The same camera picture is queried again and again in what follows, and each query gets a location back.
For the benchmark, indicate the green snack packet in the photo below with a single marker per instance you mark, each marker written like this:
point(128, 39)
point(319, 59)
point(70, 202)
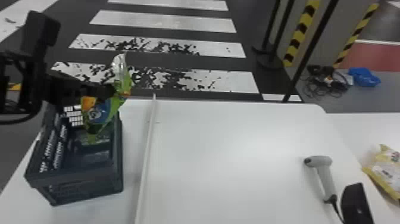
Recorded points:
point(106, 108)

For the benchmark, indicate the blue bag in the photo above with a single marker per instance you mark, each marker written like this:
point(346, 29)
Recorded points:
point(364, 76)

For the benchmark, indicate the black post on round foot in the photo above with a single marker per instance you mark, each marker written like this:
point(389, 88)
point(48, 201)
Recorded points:
point(272, 47)

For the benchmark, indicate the yellow black striped post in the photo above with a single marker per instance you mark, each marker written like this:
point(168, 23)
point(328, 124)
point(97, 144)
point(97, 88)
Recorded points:
point(300, 33)
point(354, 34)

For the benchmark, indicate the hand scanner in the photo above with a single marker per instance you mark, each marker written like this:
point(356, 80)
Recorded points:
point(325, 175)

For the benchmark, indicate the black crate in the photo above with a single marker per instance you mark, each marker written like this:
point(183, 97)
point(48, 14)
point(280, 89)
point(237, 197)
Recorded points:
point(78, 175)

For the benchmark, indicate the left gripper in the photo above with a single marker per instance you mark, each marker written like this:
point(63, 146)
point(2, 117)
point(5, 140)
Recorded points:
point(62, 89)

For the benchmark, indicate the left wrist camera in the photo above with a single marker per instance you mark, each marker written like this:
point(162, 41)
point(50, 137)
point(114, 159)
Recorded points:
point(40, 31)

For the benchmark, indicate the yellow snack packet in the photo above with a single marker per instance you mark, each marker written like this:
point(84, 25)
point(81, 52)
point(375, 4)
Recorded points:
point(386, 172)

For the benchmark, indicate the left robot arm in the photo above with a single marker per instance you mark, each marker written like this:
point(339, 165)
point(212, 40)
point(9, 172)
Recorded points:
point(28, 81)

